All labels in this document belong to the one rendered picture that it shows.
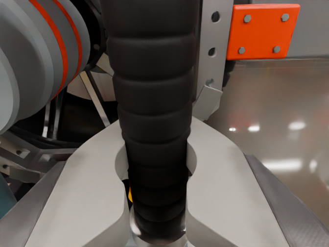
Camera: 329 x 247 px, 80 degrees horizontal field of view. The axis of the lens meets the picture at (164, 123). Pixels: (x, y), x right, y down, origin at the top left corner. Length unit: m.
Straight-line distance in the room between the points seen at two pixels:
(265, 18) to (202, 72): 0.10
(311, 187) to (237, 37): 1.19
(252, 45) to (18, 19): 0.27
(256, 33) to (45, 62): 0.26
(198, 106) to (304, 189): 1.11
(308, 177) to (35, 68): 1.42
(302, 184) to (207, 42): 1.20
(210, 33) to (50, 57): 0.20
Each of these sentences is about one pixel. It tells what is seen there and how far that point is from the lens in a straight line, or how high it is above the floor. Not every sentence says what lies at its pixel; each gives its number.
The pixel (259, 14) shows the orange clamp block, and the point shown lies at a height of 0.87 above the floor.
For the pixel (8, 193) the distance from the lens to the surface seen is 0.42.
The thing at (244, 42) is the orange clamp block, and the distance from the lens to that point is 0.32.
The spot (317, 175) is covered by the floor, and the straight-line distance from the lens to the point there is 1.51.
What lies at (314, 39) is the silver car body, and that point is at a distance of 0.70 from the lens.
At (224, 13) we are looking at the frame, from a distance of 0.30.
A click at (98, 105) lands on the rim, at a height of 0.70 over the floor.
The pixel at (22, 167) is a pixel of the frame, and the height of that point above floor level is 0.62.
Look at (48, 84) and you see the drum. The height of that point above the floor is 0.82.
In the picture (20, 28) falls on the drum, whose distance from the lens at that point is 0.22.
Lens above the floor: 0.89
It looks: 31 degrees down
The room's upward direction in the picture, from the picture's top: 1 degrees counter-clockwise
